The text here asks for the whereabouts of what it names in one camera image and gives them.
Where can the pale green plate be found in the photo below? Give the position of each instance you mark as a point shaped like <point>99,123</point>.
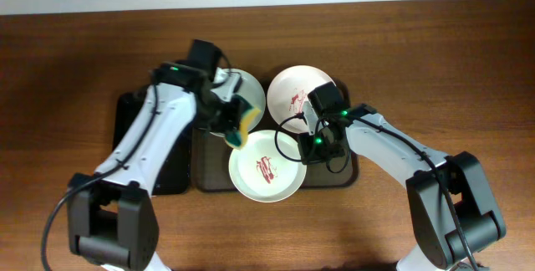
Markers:
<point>250,89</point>

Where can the black small tray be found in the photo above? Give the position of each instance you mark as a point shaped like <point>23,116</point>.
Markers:
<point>174,175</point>

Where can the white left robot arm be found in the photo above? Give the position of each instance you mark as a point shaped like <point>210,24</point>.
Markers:
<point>111,219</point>

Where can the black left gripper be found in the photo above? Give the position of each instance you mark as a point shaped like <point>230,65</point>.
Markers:
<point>233,117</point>

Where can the pink plate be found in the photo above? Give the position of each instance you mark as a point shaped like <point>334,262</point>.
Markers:
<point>288,91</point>

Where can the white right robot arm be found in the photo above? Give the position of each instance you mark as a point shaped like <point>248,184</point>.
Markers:
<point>453,211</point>

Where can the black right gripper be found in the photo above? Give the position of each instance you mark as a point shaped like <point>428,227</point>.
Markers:
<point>319,152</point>

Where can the white plate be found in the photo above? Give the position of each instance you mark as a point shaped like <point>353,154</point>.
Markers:
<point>265,169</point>

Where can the brown serving tray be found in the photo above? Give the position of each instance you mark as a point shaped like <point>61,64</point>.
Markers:
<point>209,167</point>

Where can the green yellow sponge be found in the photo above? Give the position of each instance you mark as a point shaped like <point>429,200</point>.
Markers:
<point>238,115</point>

